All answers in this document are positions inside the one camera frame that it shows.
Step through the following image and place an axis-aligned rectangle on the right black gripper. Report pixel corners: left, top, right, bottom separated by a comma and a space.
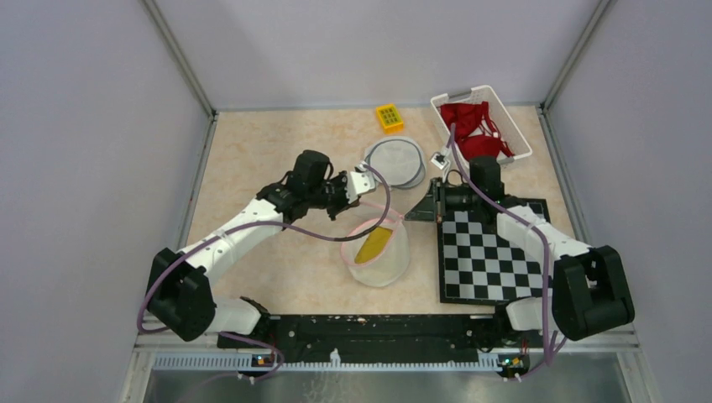
406, 177, 482, 223

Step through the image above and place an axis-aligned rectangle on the yellow satin bra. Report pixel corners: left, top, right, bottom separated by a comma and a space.
354, 227, 393, 264

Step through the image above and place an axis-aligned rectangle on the red satin bra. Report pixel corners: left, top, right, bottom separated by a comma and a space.
440, 102, 514, 160

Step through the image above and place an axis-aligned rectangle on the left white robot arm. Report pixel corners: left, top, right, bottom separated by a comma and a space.
138, 150, 377, 347

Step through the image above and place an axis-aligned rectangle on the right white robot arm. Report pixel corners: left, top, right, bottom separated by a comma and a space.
405, 156, 636, 346

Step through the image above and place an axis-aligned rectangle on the black white checkerboard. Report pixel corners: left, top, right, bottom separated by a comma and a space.
437, 211, 542, 306

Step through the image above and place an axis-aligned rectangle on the yellow toy block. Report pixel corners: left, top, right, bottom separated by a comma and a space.
375, 103, 405, 135

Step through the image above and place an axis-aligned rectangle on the white plastic basket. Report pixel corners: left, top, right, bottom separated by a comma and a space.
430, 85, 532, 167

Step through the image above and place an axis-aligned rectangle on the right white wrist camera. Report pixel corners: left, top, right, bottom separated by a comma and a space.
430, 152, 451, 171

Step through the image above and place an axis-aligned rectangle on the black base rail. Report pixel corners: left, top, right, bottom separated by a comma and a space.
252, 314, 542, 364

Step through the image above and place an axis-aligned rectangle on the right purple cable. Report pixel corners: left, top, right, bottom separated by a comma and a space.
448, 123, 568, 382

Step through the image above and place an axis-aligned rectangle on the white toothed cable strip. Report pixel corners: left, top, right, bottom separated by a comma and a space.
152, 353, 501, 372

